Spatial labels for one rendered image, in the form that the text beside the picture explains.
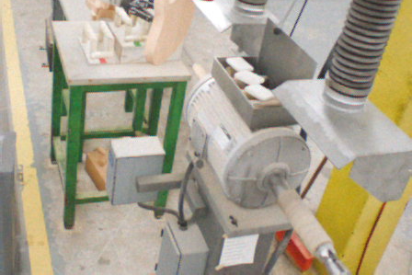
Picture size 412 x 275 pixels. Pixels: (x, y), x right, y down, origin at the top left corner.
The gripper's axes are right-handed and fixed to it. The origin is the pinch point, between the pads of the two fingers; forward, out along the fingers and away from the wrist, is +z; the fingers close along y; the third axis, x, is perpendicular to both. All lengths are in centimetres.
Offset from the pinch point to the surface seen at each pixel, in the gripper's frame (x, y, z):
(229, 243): -9, 78, 66
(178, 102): -50, -9, 10
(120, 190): -12, 78, 29
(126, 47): -27.5, -3.3, -18.9
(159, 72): -34.9, -6.0, -1.5
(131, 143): 0, 69, 25
